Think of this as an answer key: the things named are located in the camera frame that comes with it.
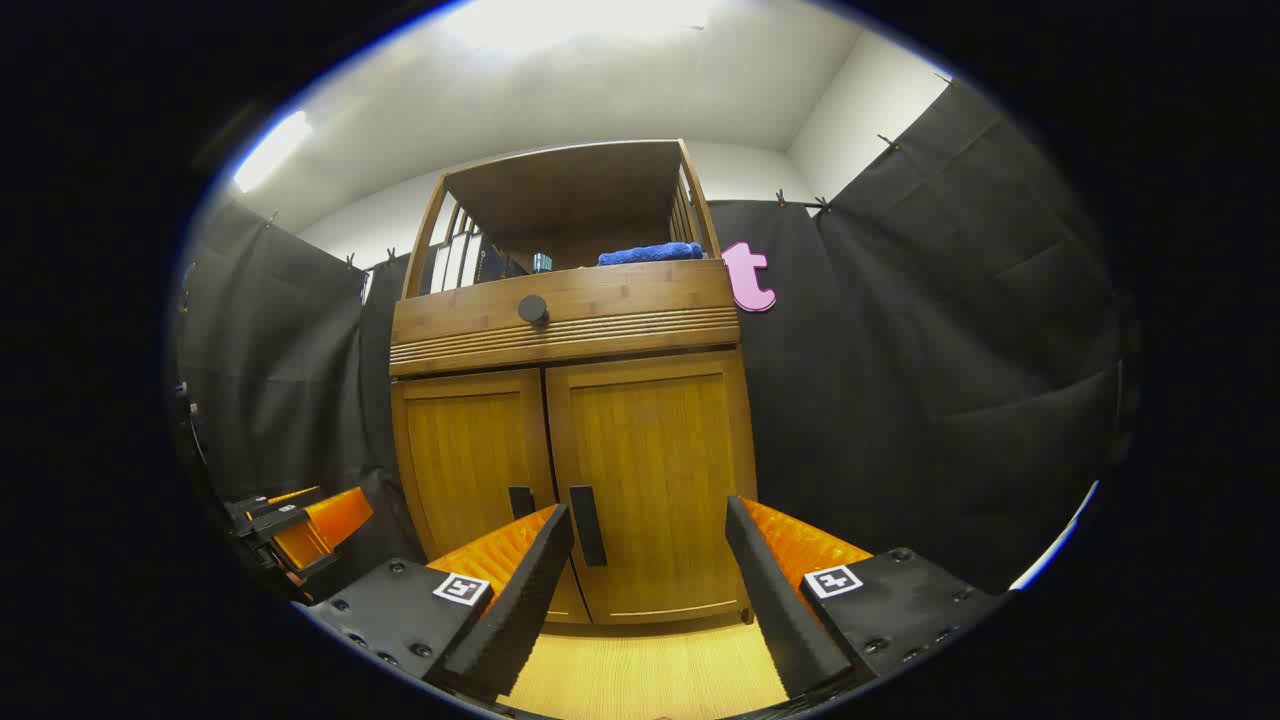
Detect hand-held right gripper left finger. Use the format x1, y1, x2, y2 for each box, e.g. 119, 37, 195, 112
297, 503, 576, 703

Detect wooden double-door shoe cabinet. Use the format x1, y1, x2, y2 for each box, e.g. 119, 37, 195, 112
388, 139, 758, 626

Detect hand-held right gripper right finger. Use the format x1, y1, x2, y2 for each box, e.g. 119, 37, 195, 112
724, 495, 1009, 701

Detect blue folded towel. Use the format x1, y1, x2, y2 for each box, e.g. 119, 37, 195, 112
598, 241, 704, 267

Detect wooden shoe cabinet door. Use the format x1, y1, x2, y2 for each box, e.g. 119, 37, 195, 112
545, 350, 758, 626
391, 368, 591, 626

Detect wooden cabinet drawer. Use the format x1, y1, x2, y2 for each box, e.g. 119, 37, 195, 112
390, 260, 741, 378

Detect black backdrop cloth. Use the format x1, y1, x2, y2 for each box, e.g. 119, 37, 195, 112
175, 80, 1126, 596

